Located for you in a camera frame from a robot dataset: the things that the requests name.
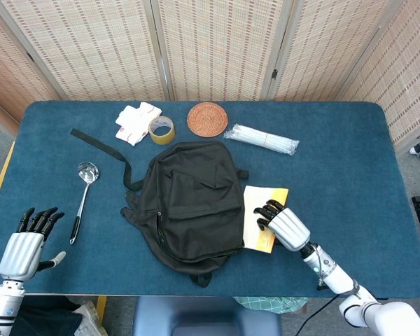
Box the blue table cover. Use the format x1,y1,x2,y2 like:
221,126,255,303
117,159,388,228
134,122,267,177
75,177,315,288
0,100,420,298

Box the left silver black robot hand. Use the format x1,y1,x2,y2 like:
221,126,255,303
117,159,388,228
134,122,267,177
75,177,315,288
0,206,67,281

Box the clear packing tape roll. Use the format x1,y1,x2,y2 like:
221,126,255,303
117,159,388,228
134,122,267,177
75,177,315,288
148,115,176,146

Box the bundle of wrapped white straws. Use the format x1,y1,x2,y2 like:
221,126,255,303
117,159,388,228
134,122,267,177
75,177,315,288
223,122,300,157

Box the black fabric backpack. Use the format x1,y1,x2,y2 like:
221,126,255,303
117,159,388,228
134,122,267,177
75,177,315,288
69,127,250,288

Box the woven folding screen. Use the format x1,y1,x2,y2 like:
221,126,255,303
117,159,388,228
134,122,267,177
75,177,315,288
0,0,420,148

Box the white sneaker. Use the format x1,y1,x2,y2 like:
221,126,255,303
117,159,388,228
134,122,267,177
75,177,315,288
71,300,108,336

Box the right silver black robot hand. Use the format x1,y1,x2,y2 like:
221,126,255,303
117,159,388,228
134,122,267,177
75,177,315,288
253,199,312,253

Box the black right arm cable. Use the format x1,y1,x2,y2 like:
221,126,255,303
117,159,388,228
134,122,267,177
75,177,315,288
295,244,342,336

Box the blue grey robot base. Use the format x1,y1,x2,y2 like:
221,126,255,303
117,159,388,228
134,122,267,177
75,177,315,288
132,296,281,336

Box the white and yellow notebook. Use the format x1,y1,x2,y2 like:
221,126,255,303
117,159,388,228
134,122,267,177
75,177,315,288
243,185,290,253

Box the black trousers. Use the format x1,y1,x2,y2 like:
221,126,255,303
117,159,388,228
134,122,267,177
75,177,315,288
10,296,83,336

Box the stainless steel ladle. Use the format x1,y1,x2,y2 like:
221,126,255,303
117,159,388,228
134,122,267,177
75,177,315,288
69,161,100,246

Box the round woven rattan coaster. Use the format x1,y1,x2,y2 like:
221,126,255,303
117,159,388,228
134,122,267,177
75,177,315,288
186,101,228,134

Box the green checkered cloth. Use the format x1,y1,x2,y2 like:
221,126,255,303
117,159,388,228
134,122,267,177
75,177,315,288
233,296,308,314

